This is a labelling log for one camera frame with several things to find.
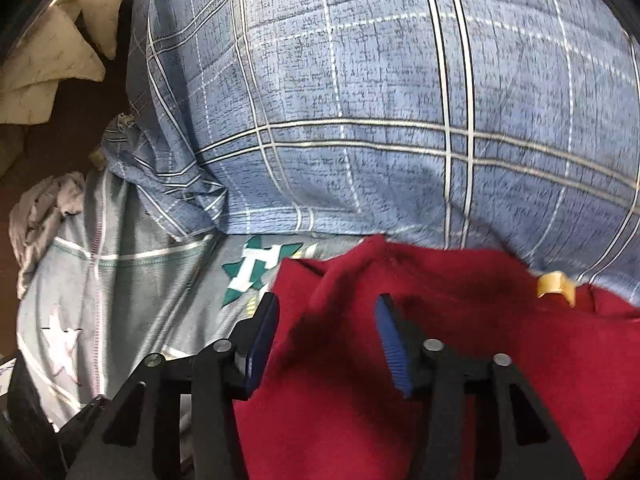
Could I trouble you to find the crumpled grey cloth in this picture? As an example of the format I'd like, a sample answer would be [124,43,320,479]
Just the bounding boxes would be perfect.
[10,171,87,298]

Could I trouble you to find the blue plaid pillow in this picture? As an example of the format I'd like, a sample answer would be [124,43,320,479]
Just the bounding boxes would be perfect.
[102,0,640,306]

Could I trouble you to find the beige quilted cloth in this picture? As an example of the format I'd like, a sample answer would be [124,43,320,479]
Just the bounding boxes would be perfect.
[0,0,136,126]

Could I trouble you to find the grey star print bedsheet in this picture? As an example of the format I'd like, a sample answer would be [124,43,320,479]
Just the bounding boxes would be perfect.
[17,167,321,480]

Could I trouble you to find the red small top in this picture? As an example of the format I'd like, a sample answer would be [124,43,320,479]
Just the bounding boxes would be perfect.
[232,234,640,480]

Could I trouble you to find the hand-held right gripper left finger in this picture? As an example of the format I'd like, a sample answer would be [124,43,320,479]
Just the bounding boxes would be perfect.
[65,292,281,480]

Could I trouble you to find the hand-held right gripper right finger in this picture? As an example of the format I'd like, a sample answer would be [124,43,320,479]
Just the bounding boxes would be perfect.
[375,294,586,480]

